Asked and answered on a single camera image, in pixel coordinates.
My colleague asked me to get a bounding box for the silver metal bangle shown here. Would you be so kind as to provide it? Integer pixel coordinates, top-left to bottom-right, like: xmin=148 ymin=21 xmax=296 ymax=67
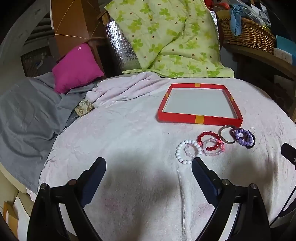
xmin=219 ymin=124 xmax=239 ymax=144

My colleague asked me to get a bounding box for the pale pink bead bracelet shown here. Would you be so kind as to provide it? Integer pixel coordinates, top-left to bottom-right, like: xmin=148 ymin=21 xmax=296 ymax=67
xmin=184 ymin=143 xmax=197 ymax=159

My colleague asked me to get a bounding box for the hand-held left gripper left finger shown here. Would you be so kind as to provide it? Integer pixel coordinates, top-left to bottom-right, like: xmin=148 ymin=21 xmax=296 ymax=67
xmin=26 ymin=157 xmax=107 ymax=241

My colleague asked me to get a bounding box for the curved wooden shelf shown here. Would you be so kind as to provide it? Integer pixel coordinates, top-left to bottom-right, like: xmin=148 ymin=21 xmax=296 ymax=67
xmin=223 ymin=42 xmax=296 ymax=82

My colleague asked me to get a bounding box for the clear bead bracelet pink cord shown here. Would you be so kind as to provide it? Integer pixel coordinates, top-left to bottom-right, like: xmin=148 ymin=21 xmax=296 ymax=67
xmin=203 ymin=138 xmax=225 ymax=156

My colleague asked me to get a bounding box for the black hair tie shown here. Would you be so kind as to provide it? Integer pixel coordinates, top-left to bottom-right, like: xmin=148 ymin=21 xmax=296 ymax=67
xmin=245 ymin=133 xmax=256 ymax=149

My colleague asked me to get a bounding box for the green floral quilt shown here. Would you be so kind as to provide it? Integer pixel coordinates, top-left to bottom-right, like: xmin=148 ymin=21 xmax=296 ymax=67
xmin=104 ymin=0 xmax=235 ymax=79

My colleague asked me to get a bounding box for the silver foil mat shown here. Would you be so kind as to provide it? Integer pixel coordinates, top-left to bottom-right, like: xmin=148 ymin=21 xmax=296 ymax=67
xmin=105 ymin=20 xmax=139 ymax=75

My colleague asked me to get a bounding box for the small beige patterned pouch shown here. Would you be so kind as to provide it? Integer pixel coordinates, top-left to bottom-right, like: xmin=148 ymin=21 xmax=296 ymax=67
xmin=74 ymin=99 xmax=95 ymax=117

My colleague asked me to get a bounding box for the grey blanket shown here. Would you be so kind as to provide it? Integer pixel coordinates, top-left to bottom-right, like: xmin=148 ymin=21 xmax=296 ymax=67
xmin=0 ymin=72 xmax=98 ymax=194

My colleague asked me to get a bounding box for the orange-brown wooden board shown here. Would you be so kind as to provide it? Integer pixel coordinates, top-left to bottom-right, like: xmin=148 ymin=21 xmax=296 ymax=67
xmin=51 ymin=0 xmax=110 ymax=45

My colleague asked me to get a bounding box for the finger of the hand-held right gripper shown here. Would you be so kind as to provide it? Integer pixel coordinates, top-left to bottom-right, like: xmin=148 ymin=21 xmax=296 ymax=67
xmin=281 ymin=143 xmax=296 ymax=171

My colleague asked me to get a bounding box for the purple bead bracelet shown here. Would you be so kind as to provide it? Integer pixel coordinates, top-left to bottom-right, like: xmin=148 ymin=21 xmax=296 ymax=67
xmin=231 ymin=128 xmax=254 ymax=146

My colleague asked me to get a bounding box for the teal box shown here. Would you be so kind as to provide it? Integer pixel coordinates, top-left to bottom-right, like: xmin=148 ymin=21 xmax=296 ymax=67
xmin=276 ymin=35 xmax=296 ymax=54

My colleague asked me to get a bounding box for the magenta pillow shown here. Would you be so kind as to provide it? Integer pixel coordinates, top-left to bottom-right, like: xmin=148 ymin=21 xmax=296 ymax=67
xmin=52 ymin=43 xmax=105 ymax=94

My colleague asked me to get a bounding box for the blue cloth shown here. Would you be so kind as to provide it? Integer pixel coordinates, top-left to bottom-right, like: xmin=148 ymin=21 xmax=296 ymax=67
xmin=230 ymin=4 xmax=247 ymax=37

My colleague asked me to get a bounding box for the red bead bracelet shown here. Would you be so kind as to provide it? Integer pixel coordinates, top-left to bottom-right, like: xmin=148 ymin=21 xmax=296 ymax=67
xmin=197 ymin=131 xmax=222 ymax=151

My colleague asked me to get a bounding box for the wicker basket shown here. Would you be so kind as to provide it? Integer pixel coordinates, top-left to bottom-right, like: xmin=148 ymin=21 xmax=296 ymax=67
xmin=218 ymin=17 xmax=277 ymax=55

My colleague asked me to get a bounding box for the brown cardboard piece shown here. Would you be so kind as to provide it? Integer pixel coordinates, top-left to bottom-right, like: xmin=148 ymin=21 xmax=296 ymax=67
xmin=3 ymin=200 xmax=19 ymax=237

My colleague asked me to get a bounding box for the white bead bracelet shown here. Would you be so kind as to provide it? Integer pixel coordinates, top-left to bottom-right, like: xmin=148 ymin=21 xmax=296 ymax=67
xmin=176 ymin=140 xmax=202 ymax=165

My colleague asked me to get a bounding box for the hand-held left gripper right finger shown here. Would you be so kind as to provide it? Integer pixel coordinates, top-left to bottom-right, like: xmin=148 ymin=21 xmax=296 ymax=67
xmin=191 ymin=158 xmax=271 ymax=241

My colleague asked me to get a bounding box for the red shallow cardboard box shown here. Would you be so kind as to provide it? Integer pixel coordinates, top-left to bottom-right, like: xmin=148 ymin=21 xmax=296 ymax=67
xmin=158 ymin=83 xmax=244 ymax=127

